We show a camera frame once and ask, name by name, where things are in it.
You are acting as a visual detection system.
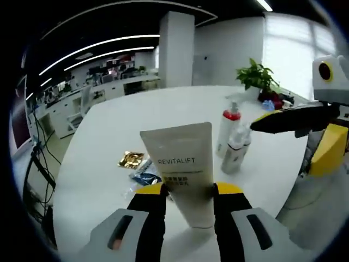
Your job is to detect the row of white office desks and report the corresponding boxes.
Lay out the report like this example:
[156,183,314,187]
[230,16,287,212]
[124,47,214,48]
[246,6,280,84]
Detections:
[43,75,161,137]

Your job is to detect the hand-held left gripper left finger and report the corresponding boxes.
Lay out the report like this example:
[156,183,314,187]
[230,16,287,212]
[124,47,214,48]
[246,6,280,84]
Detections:
[80,183,169,262]

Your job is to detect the hanging black cables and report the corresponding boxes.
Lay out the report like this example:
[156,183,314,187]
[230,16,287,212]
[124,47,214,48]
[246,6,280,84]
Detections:
[27,100,62,167]

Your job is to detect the tall white pump bottle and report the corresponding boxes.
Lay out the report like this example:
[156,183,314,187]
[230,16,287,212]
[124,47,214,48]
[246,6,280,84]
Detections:
[216,100,242,159]

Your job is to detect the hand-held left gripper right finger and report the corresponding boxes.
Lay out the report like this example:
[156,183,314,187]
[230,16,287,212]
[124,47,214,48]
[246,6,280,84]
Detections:
[212,182,304,262]

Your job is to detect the small white bottle clear cap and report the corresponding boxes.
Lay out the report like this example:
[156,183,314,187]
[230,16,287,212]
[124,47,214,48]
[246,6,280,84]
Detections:
[221,124,248,175]

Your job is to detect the pink screen monitor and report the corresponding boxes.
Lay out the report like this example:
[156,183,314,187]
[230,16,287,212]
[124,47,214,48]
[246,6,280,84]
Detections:
[10,76,33,150]

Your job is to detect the dark red bundle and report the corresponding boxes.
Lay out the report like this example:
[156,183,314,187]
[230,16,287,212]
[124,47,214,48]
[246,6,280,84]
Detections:
[257,90,284,110]

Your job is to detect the potted green plant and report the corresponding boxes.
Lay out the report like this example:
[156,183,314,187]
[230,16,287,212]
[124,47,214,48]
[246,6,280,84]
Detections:
[236,57,280,95]

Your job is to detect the cream skincare tube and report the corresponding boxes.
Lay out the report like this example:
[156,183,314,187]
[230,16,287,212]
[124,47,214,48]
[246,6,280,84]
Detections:
[139,122,215,229]

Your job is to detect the large window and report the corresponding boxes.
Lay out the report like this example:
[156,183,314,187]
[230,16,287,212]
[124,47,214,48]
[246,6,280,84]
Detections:
[263,15,338,93]

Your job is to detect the gold skincare sachet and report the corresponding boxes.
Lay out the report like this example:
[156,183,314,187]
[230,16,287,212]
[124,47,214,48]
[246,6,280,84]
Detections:
[117,151,146,170]

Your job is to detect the green black skincare pouch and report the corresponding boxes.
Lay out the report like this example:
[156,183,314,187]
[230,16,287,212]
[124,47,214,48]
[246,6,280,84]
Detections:
[122,170,164,201]

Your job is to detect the black tripod stand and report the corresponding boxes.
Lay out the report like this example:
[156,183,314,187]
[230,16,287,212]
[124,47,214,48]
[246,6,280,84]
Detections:
[23,148,58,246]

